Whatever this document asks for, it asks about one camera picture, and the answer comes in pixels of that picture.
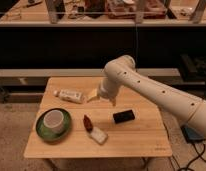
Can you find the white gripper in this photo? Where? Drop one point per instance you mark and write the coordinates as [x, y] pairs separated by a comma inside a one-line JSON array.
[[107, 89]]

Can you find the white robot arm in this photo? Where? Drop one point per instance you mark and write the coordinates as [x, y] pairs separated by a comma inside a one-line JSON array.
[[121, 72]]

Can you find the black rectangular box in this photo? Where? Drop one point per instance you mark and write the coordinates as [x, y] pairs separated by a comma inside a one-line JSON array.
[[123, 116]]

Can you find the white plastic bottle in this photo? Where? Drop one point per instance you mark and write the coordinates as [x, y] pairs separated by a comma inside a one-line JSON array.
[[69, 95]]

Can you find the white wrapped packet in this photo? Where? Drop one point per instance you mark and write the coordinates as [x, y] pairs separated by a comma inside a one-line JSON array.
[[98, 135]]

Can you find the wooden folding table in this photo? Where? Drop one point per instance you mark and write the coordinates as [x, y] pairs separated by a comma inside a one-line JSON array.
[[145, 136]]

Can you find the white cup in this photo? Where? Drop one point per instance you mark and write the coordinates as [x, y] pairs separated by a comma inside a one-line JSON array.
[[54, 120]]

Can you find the green round plate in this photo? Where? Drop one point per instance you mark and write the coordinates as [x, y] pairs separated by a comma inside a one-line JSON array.
[[48, 135]]

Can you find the blue foot pedal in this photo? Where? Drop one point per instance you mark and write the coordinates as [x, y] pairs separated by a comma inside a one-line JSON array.
[[190, 135]]

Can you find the long wooden workbench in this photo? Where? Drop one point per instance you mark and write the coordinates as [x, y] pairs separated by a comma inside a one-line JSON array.
[[39, 77]]

